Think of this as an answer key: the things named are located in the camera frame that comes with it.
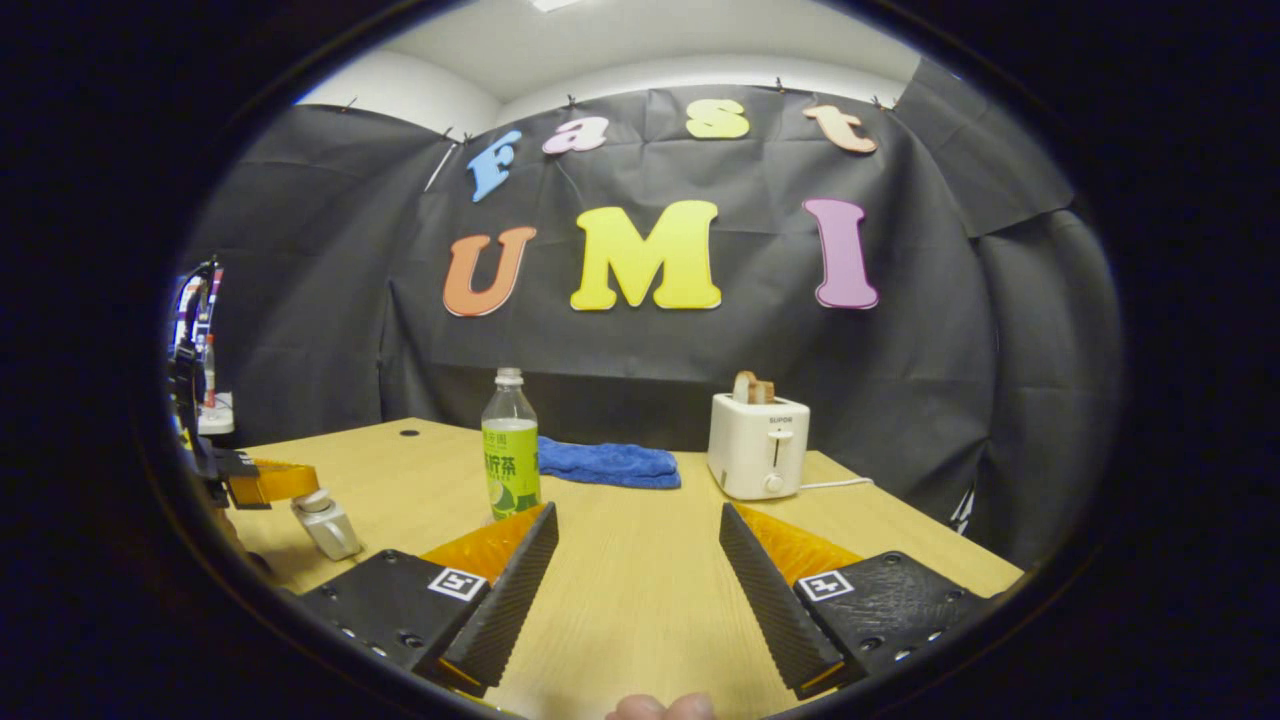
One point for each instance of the blue towel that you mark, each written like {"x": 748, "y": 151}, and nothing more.
{"x": 610, "y": 465}

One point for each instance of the green label water bottle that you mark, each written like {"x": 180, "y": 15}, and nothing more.
{"x": 510, "y": 450}

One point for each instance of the white toaster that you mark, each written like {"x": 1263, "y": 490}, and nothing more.
{"x": 755, "y": 450}

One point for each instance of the black backdrop cloth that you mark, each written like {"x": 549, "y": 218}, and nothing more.
{"x": 330, "y": 300}

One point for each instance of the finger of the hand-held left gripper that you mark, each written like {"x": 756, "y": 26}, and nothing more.
{"x": 275, "y": 482}

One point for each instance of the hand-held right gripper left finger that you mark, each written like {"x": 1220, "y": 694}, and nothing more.
{"x": 505, "y": 600}

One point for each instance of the white teacup lid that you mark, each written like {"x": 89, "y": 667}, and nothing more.
{"x": 315, "y": 500}

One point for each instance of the bread slice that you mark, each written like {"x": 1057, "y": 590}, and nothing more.
{"x": 743, "y": 388}
{"x": 765, "y": 392}

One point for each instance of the ceiling light panel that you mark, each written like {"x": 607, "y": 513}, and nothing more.
{"x": 555, "y": 4}

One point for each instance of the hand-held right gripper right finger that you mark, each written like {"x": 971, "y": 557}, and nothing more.
{"x": 765, "y": 600}

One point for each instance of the white side table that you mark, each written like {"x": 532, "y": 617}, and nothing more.
{"x": 220, "y": 415}

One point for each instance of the white ceramic teacup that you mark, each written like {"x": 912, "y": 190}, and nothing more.
{"x": 335, "y": 535}

